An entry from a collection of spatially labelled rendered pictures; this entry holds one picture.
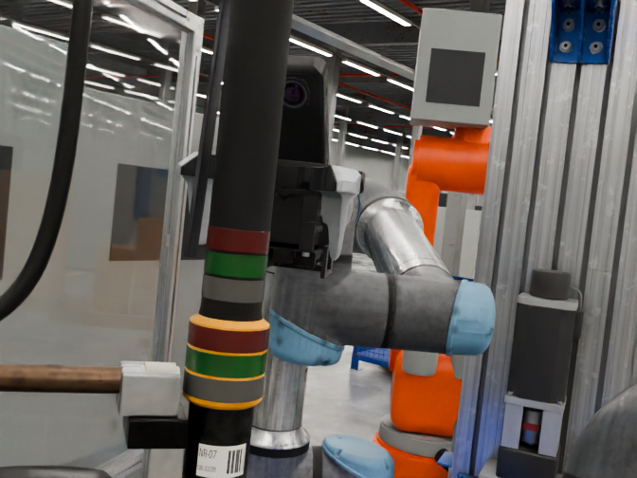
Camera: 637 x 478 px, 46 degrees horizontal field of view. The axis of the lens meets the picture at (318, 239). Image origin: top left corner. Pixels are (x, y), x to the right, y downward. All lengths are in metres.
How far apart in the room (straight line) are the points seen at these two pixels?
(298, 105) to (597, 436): 0.43
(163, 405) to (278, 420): 0.75
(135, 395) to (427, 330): 0.40
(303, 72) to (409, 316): 0.28
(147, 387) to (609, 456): 0.49
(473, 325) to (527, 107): 0.59
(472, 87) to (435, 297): 3.64
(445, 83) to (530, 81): 3.07
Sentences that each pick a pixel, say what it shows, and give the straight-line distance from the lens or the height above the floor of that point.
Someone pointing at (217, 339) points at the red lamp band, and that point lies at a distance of 0.39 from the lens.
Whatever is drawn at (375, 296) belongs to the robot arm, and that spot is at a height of 1.56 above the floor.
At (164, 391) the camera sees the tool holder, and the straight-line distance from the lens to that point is 0.40.
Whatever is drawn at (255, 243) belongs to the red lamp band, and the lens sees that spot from 0.39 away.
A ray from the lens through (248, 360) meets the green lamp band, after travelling 0.39.
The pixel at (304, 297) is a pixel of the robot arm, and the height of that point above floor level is 1.55.
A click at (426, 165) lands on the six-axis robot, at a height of 1.90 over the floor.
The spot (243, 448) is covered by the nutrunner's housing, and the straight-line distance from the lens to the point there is 0.41.
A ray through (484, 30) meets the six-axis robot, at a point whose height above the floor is 2.67.
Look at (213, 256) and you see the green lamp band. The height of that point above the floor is 1.61.
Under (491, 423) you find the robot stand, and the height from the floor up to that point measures 1.31.
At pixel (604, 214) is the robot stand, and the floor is 1.67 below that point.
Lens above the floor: 1.64
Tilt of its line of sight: 3 degrees down
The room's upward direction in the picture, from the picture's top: 6 degrees clockwise
